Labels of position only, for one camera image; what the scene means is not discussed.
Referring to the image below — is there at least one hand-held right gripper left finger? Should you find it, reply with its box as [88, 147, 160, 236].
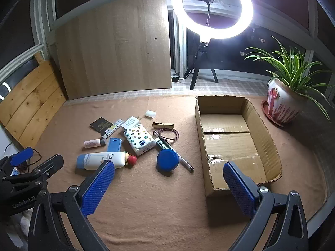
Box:
[27, 159, 116, 251]

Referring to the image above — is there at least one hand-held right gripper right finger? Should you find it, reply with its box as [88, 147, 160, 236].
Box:
[222, 161, 309, 251]

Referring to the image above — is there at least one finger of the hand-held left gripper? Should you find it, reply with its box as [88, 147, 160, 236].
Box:
[1, 154, 64, 189]
[0, 147, 34, 174]

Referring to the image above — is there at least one white lotion bottle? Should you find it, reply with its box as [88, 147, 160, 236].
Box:
[76, 152, 126, 169]

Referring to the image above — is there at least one small red toy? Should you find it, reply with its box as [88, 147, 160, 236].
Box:
[124, 152, 137, 166]

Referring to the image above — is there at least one small pink bottle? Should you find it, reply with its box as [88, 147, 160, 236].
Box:
[84, 138, 106, 148]

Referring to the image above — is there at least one blue case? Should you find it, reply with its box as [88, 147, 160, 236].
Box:
[107, 137, 122, 152]

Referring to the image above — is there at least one cardboard box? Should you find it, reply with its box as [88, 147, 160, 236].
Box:
[195, 95, 282, 197]

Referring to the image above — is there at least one patterned tube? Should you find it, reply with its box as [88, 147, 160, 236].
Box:
[102, 119, 125, 140]

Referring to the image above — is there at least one black card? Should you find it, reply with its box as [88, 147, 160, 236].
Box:
[90, 118, 113, 133]

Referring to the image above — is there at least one patterned tissue pack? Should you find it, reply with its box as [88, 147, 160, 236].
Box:
[124, 125, 155, 156]

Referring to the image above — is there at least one white charger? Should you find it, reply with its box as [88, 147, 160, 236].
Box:
[121, 116, 142, 131]

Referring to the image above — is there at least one round blue lid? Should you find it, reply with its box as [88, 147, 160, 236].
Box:
[156, 149, 180, 172]

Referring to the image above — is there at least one purple wire loop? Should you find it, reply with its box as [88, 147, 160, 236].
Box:
[153, 129, 179, 142]

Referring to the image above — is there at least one pine wood panel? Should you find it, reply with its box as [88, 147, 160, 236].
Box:
[0, 52, 67, 149]

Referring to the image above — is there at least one red pot saucer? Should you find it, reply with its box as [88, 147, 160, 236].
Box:
[261, 100, 286, 128]

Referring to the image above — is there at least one white and red flowerpot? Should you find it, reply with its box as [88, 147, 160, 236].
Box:
[267, 77, 308, 123]

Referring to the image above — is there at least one large light wood board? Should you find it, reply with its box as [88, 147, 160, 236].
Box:
[54, 0, 173, 100]

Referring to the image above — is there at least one green spider plant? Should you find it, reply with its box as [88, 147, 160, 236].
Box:
[244, 35, 331, 122]

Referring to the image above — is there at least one black cable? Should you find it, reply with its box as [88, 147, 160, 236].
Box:
[4, 141, 42, 169]

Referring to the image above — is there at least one white ring light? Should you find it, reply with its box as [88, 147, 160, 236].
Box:
[171, 0, 254, 40]

